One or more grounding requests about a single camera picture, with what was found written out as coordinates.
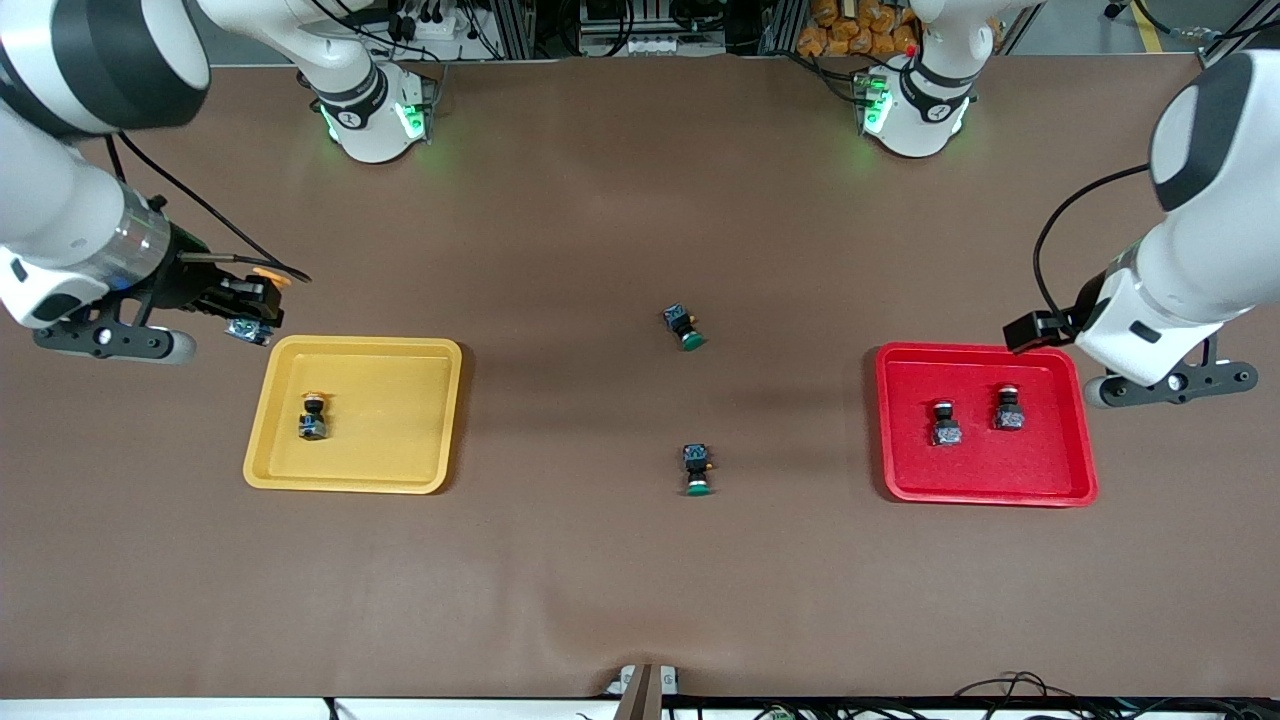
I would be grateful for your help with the green push button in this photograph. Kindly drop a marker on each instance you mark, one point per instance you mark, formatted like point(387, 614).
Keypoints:
point(697, 465)
point(683, 325)

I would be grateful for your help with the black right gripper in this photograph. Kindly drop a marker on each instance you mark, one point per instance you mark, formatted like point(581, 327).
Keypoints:
point(187, 282)

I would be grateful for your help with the red push button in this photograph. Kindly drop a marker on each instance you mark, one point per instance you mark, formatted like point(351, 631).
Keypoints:
point(946, 425)
point(1008, 410)

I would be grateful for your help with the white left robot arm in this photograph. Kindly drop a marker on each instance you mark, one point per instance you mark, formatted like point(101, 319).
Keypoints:
point(1190, 280)

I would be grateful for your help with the yellow plastic tray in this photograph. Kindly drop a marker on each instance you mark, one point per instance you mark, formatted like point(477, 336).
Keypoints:
point(380, 415)

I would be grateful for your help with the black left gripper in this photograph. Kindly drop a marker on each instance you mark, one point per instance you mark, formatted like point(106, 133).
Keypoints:
point(1040, 329)

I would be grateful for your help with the orange bags pile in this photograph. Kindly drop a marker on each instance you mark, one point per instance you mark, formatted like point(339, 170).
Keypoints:
point(860, 28)

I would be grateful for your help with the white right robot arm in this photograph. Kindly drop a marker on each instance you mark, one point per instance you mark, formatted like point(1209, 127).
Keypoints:
point(60, 210)

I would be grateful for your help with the red plastic tray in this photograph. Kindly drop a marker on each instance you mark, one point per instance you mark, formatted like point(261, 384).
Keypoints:
point(985, 470)

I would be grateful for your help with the white power strip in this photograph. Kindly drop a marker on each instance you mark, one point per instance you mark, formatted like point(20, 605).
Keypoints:
point(655, 45)

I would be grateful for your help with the grey table edge clamp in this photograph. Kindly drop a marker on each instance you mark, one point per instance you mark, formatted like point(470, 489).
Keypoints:
point(640, 690)

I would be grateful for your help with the yellow push button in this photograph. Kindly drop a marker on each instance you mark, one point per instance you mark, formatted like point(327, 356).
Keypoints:
point(313, 420)
point(250, 332)

